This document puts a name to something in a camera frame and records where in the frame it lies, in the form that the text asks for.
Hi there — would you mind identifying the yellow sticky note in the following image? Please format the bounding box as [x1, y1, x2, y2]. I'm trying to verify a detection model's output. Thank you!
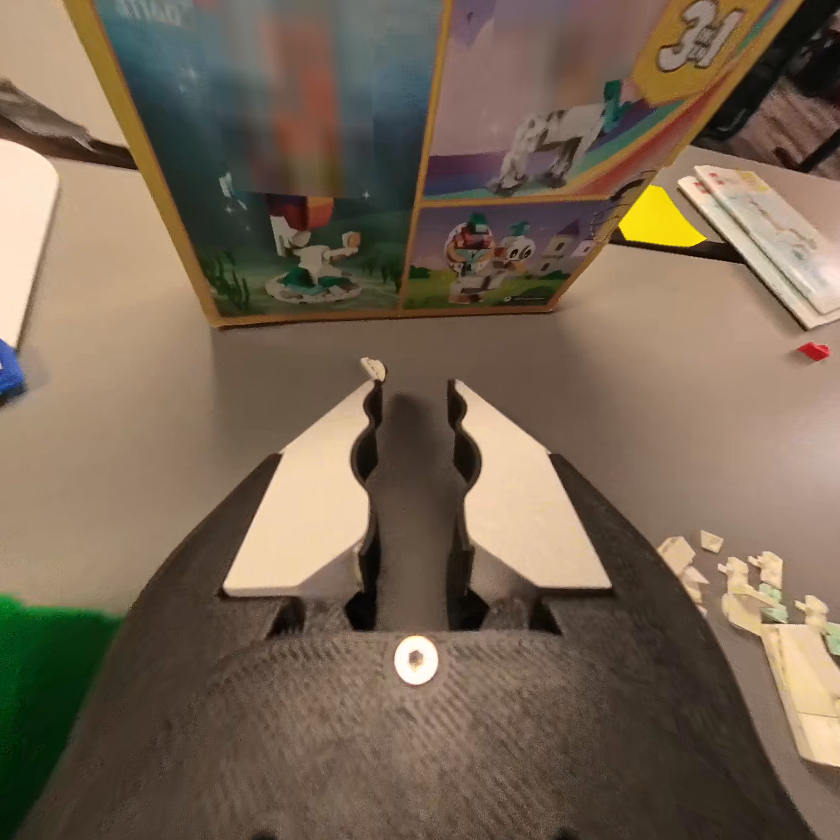
[617, 185, 708, 249]

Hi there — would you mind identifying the cluster of small white lego bricks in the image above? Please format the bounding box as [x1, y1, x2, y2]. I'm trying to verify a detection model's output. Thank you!
[656, 529, 840, 657]

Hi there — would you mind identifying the black office chair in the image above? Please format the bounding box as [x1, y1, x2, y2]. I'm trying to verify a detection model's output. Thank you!
[694, 0, 840, 173]

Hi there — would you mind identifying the lego instruction booklet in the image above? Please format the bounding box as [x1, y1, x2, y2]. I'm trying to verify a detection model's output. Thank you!
[693, 164, 840, 317]
[676, 175, 840, 331]

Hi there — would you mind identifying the yellow lego set box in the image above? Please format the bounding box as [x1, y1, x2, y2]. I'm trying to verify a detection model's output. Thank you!
[62, 0, 805, 329]

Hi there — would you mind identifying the white lego wedge build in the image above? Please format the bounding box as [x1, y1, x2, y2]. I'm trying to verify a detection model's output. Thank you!
[721, 587, 840, 767]

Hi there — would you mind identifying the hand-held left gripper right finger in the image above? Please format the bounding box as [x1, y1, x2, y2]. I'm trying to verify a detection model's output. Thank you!
[448, 378, 614, 593]

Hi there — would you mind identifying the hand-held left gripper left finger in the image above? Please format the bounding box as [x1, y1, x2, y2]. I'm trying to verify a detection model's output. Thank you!
[222, 377, 385, 599]

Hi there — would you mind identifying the green plastic bin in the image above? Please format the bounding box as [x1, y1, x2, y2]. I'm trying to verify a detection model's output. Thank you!
[0, 592, 127, 795]

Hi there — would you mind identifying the blue lego piece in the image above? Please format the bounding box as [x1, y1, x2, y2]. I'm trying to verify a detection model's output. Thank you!
[0, 337, 28, 403]

